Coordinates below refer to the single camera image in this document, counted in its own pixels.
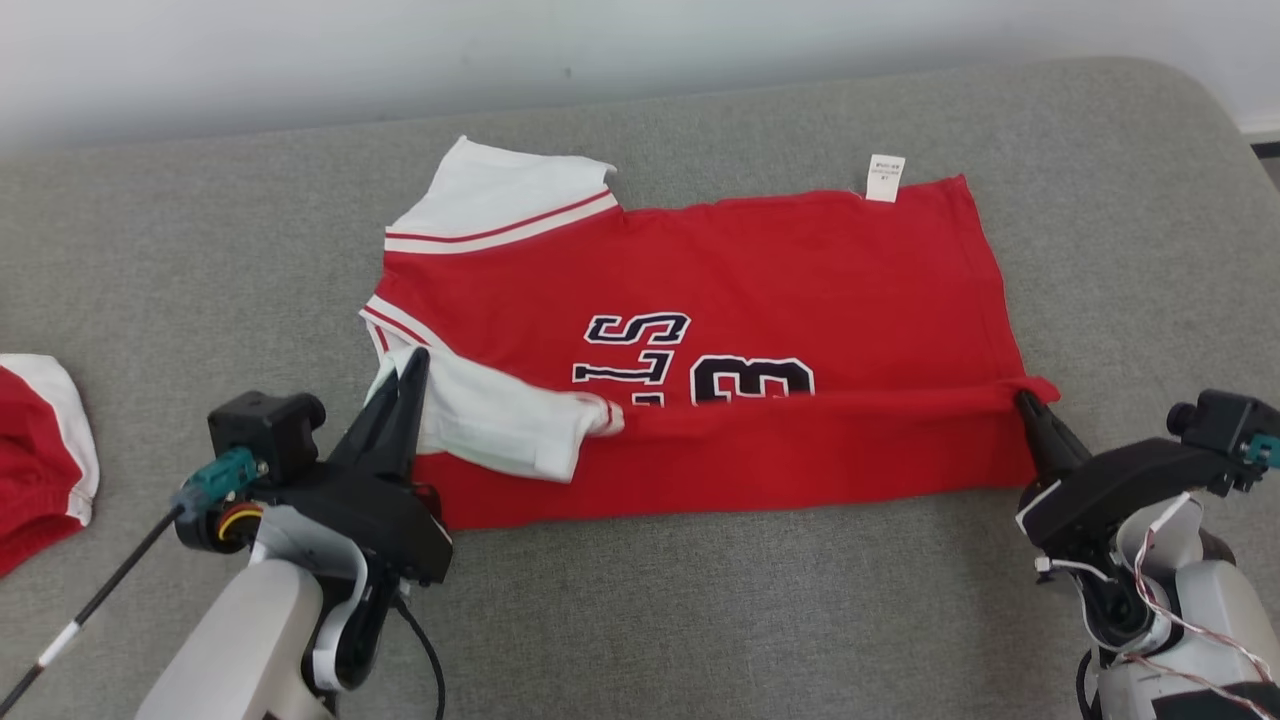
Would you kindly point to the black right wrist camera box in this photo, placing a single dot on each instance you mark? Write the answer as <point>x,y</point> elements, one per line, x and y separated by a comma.
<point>1215,425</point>

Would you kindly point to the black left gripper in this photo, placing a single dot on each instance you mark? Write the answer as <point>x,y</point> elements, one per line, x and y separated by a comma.
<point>380,520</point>

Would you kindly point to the red Bulls 23 jersey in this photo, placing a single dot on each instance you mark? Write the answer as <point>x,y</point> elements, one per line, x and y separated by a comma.
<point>800,270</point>

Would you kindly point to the grey fabric sofa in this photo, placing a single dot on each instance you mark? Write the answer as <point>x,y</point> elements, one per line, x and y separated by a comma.
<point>640,620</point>

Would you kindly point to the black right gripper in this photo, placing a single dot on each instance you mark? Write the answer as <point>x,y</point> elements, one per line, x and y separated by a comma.
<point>1100,490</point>

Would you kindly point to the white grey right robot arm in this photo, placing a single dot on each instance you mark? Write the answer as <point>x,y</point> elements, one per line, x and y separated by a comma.
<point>1215,610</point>

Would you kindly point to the red shorts with white stripe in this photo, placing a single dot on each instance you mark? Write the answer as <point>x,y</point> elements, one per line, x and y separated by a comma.
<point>30,470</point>

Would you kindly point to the white and black baseboard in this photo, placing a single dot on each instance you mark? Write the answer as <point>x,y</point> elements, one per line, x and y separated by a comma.
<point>1262,135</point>

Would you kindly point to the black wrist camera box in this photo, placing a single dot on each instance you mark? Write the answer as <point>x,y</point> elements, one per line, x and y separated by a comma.
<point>1215,425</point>
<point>265,430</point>

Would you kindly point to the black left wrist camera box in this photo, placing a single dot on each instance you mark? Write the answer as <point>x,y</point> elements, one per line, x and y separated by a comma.
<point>265,430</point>

